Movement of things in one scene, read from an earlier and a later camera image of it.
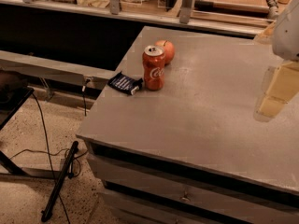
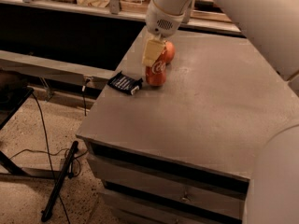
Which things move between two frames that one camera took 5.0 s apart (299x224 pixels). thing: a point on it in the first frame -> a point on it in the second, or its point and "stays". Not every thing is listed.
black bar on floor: (67, 171) stays
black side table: (14, 93) stays
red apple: (169, 49) stays
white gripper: (287, 35) -> (161, 21)
